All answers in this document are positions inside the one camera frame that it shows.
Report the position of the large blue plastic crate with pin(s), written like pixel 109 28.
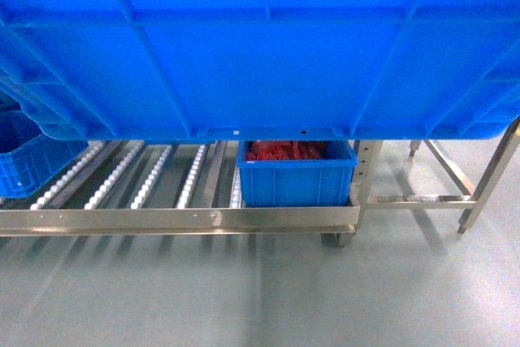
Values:
pixel 208 70

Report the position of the steel roller shelf rack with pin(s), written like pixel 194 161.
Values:
pixel 195 212

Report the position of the blue bin with red parts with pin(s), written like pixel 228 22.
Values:
pixel 295 182

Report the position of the blue bin at left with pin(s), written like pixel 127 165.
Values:
pixel 30 158

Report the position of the steel table frame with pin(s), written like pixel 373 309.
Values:
pixel 472 198

